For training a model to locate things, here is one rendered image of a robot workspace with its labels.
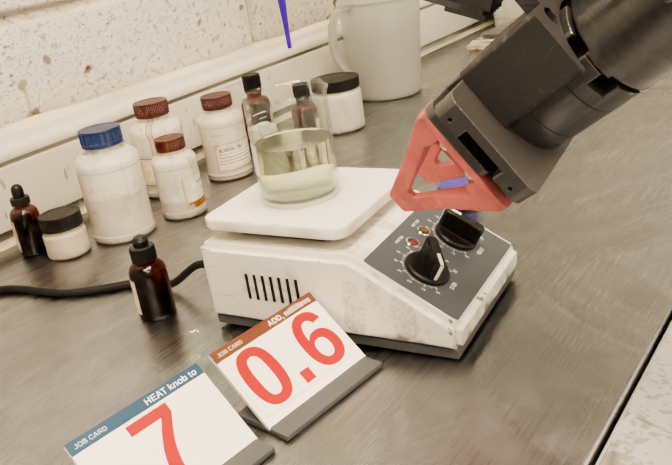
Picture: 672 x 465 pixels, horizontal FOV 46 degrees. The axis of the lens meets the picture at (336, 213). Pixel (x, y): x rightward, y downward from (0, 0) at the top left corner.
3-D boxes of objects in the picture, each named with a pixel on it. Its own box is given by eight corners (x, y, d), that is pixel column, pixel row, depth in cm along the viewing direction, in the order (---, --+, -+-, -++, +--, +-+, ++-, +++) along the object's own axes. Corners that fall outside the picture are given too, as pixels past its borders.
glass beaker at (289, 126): (316, 220, 55) (297, 101, 52) (243, 214, 58) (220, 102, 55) (363, 184, 60) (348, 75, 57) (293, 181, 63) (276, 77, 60)
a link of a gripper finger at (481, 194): (341, 178, 45) (447, 89, 39) (396, 124, 50) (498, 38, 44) (418, 264, 46) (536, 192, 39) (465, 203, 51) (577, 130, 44)
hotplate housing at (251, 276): (520, 276, 61) (514, 179, 58) (462, 367, 50) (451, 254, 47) (280, 252, 71) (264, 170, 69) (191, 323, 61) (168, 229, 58)
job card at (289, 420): (383, 366, 51) (375, 311, 50) (288, 442, 45) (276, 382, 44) (315, 343, 55) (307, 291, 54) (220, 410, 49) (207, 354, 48)
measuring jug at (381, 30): (370, 115, 113) (356, 9, 108) (312, 107, 122) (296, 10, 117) (451, 83, 124) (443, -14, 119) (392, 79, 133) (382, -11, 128)
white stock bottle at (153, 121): (139, 190, 95) (117, 103, 91) (187, 177, 97) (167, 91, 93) (151, 203, 90) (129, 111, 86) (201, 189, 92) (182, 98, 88)
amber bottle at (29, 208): (55, 245, 81) (35, 178, 79) (40, 257, 79) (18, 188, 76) (31, 246, 82) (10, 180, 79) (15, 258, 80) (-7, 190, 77)
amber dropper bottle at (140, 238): (182, 304, 64) (164, 225, 62) (166, 322, 62) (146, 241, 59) (150, 304, 65) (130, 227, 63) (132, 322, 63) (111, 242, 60)
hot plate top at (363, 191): (415, 179, 61) (414, 168, 61) (343, 242, 51) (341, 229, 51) (285, 173, 67) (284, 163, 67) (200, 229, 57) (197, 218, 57)
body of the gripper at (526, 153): (423, 115, 39) (533, 25, 34) (496, 41, 46) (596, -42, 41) (509, 212, 39) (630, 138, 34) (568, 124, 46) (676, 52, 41)
